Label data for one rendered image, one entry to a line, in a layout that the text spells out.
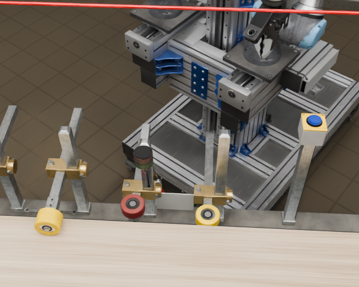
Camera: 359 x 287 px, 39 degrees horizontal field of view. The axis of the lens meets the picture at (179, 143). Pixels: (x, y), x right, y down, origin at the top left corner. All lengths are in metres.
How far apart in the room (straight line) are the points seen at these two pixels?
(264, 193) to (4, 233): 1.35
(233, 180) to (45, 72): 1.66
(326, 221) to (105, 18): 2.68
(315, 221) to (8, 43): 2.77
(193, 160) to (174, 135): 0.21
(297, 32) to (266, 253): 0.77
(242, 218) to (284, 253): 0.34
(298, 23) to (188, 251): 0.87
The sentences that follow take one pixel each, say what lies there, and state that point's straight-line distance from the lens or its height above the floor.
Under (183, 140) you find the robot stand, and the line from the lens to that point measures 2.83.
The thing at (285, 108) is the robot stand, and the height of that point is 0.21.
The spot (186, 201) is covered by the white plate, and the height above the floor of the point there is 0.76.
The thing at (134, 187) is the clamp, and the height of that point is 0.87.
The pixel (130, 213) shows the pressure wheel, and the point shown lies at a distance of 1.70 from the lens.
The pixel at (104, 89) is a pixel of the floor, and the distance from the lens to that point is 3.48.
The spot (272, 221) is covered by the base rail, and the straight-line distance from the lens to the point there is 1.95.
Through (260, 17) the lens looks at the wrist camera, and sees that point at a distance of 1.50.
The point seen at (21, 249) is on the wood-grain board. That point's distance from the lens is 1.70.
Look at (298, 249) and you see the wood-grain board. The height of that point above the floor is 0.90.
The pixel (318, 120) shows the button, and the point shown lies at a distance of 1.56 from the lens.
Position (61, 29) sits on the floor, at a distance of 4.08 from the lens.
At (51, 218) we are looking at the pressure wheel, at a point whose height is 0.98.
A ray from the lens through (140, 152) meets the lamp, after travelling 1.60.
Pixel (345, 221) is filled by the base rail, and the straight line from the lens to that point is 2.01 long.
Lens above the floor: 2.31
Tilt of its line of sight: 48 degrees down
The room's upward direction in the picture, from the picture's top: straight up
